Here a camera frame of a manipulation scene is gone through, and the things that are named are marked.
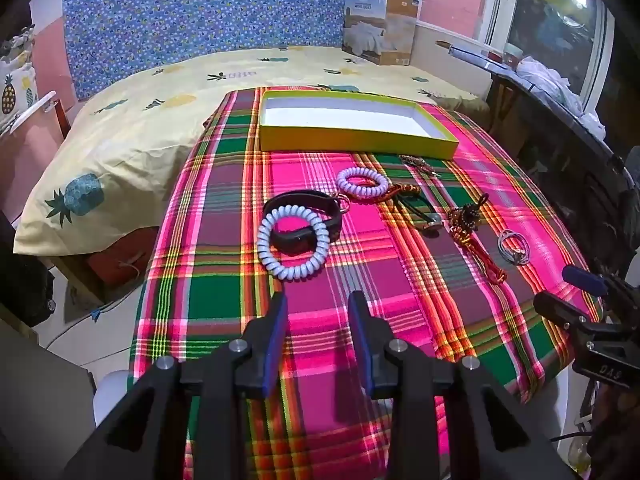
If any pink green plaid cloth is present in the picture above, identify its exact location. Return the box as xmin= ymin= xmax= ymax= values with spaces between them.
xmin=127 ymin=87 xmax=603 ymax=480

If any white cable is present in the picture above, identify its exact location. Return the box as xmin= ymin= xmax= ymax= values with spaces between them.
xmin=47 ymin=255 xmax=146 ymax=348

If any purple spiral bracelet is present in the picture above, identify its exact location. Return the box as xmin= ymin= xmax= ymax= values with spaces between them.
xmin=336 ymin=166 xmax=390 ymax=204

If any orange box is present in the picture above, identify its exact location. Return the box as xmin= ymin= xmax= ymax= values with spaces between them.
xmin=87 ymin=227 xmax=161 ymax=293

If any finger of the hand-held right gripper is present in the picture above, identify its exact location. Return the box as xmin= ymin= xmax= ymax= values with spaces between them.
xmin=561 ymin=264 xmax=640 ymax=311
xmin=532 ymin=291 xmax=626 ymax=346

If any red orange braided cord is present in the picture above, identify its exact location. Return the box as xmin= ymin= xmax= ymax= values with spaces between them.
xmin=377 ymin=184 xmax=423 ymax=206

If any black wristband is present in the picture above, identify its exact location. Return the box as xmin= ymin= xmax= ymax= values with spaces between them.
xmin=262 ymin=190 xmax=343 ymax=256

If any pink bin with white lid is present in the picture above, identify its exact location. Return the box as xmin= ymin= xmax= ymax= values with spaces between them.
xmin=0 ymin=91 xmax=71 ymax=221

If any silver chain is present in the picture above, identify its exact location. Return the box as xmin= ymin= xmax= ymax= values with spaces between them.
xmin=399 ymin=154 xmax=443 ymax=178

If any yellow pineapple print bedsheet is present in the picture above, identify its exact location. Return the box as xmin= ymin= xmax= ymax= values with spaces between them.
xmin=12 ymin=45 xmax=491 ymax=256

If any light blue spiral bracelet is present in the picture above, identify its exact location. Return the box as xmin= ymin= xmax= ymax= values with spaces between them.
xmin=256 ymin=205 xmax=328 ymax=282

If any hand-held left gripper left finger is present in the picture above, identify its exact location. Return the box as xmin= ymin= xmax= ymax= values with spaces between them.
xmin=60 ymin=291 xmax=291 ymax=480

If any window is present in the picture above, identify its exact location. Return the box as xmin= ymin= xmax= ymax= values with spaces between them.
xmin=487 ymin=0 xmax=616 ymax=111

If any black cord with metal piece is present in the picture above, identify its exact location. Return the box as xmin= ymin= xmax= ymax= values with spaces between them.
xmin=392 ymin=192 xmax=443 ymax=238

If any cardboard bedding package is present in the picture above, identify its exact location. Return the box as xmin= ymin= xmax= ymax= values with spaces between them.
xmin=341 ymin=0 xmax=425 ymax=67

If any beaded charm with red cord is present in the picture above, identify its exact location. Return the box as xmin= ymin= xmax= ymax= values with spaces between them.
xmin=446 ymin=194 xmax=508 ymax=285

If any white crumpled cloth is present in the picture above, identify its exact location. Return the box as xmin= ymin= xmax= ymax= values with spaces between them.
xmin=515 ymin=55 xmax=608 ymax=138

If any yellow shallow box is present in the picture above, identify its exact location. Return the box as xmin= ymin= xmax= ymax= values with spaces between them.
xmin=258 ymin=87 xmax=460 ymax=160

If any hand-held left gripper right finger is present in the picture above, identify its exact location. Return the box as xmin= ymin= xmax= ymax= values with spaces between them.
xmin=347 ymin=290 xmax=576 ymax=480

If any blue floral headboard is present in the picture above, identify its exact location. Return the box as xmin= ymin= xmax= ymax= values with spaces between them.
xmin=62 ymin=0 xmax=379 ymax=103

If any dark shiny side table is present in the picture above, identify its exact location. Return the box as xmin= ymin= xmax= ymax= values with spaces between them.
xmin=450 ymin=45 xmax=628 ymax=271

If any pineapple print bag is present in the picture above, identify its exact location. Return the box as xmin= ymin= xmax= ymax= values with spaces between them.
xmin=0 ymin=25 xmax=38 ymax=133

